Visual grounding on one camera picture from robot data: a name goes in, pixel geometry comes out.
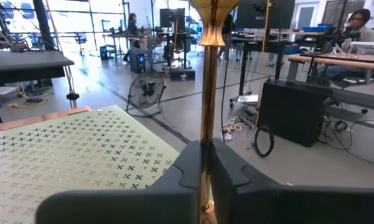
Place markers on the black standing desk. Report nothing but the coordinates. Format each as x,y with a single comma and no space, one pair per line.
255,42

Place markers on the large black display panel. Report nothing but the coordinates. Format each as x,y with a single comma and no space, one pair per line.
277,15

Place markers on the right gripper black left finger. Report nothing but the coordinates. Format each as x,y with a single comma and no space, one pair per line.
174,202

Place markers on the black floor fan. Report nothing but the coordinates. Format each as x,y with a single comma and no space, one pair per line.
146,90

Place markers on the person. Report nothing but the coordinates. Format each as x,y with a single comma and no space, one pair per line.
132,26
365,34
227,29

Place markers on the black computer cabinet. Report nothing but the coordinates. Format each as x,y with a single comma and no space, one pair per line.
292,112

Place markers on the gold candlestick holder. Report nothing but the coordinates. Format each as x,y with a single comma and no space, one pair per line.
209,93

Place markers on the white background table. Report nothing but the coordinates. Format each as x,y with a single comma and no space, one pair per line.
65,155

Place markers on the computer tower with blue light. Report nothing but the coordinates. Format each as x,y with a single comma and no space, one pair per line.
137,62

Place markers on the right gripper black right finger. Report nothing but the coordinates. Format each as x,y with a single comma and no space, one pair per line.
267,205

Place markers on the black room pillar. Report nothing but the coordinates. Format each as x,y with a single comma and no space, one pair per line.
43,25

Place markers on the wooden desk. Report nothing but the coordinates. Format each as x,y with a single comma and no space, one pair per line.
345,60

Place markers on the black monitor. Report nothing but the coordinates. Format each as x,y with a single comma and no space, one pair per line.
172,18

